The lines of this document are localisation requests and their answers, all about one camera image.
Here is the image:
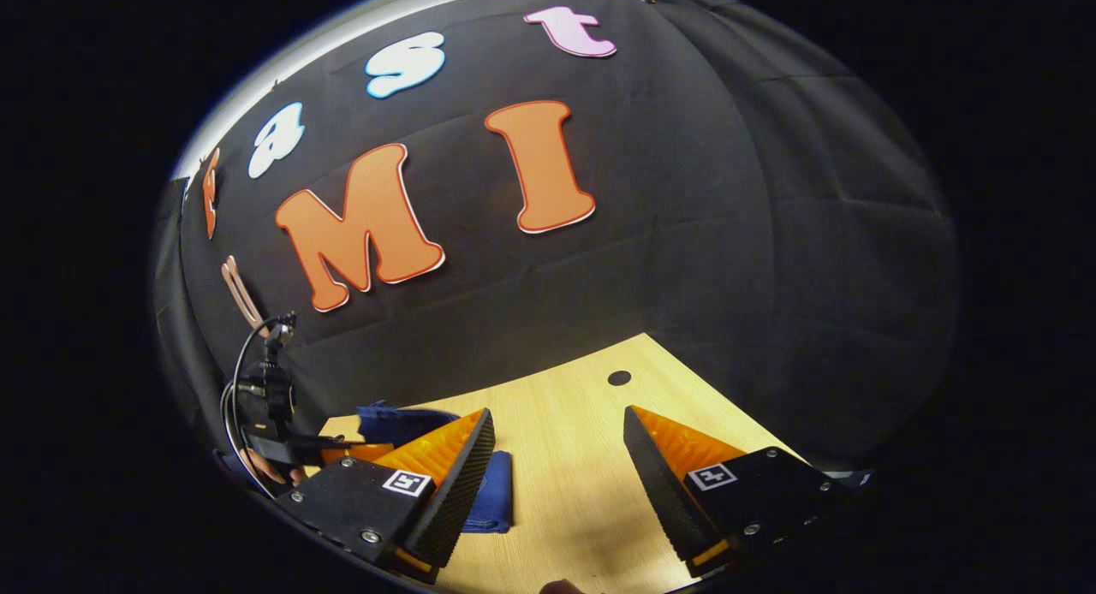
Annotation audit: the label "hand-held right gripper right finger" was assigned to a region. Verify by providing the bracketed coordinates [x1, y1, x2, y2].
[622, 406, 875, 579]

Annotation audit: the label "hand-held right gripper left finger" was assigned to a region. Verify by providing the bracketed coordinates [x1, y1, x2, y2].
[278, 408, 497, 583]

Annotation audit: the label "blue jeans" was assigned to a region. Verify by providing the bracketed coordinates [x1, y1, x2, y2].
[355, 401, 515, 535]

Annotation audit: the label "black backdrop cloth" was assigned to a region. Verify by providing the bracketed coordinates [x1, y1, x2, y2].
[154, 0, 960, 492]

